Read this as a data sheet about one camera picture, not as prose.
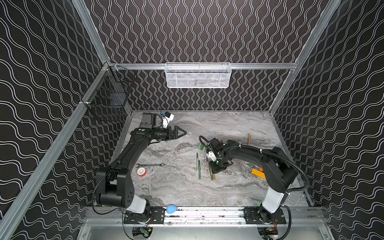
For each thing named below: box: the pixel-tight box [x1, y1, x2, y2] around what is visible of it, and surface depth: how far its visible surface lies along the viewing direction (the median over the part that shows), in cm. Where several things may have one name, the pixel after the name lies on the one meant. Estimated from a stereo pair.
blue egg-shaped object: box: [166, 204, 178, 214], surface depth 78 cm
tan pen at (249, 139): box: [247, 133, 251, 146], surface depth 105 cm
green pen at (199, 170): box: [198, 160, 201, 180], surface depth 92 cm
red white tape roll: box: [137, 167, 147, 177], surface depth 89 cm
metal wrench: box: [136, 163, 165, 168], surface depth 94 cm
